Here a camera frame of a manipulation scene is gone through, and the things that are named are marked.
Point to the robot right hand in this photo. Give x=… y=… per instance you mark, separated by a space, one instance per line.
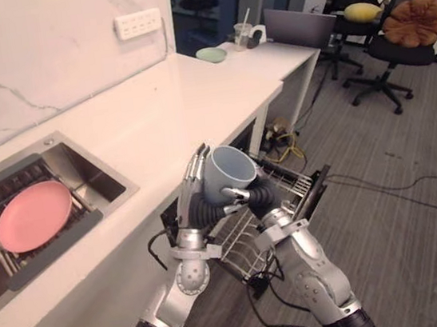
x=261 y=200

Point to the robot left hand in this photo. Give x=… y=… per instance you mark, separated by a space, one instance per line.
x=189 y=183

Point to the blue-grey ceramic cup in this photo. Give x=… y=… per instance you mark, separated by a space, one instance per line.
x=224 y=175

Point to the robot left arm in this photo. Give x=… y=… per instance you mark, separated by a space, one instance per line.
x=189 y=276

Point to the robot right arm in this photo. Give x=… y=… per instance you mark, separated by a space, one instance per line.
x=317 y=271

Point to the black dishwasher door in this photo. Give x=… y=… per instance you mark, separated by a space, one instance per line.
x=314 y=195

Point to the stainless steel sink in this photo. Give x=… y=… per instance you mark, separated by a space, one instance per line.
x=95 y=175

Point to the clear plastic drink cup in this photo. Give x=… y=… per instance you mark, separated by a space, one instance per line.
x=242 y=37

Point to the floor power strip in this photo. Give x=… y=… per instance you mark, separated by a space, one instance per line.
x=278 y=127

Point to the grey dish drying rack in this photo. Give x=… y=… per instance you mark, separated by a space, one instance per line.
x=85 y=225

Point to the pale green plate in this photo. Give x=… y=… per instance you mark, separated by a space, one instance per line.
x=211 y=54

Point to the pink plate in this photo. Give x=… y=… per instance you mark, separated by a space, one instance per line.
x=34 y=216

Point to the dark glass window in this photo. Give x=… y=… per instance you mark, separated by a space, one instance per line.
x=215 y=14

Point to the grey laptop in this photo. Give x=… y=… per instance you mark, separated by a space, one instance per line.
x=297 y=27

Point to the white drinking straw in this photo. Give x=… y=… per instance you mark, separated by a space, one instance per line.
x=246 y=15

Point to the black mesh office chair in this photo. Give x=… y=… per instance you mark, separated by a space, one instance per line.
x=401 y=54

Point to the yellow cushion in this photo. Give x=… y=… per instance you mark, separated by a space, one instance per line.
x=363 y=11

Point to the brown seat cushion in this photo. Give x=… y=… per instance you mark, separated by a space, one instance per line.
x=415 y=20

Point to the white wall socket strip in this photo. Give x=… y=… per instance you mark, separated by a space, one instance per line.
x=138 y=23

